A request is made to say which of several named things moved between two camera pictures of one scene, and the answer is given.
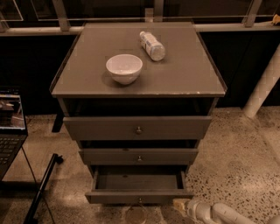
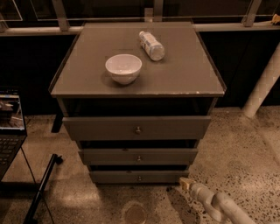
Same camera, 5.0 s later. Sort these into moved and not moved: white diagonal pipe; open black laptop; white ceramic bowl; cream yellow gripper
Moved: cream yellow gripper
Not moved: open black laptop; white diagonal pipe; white ceramic bowl
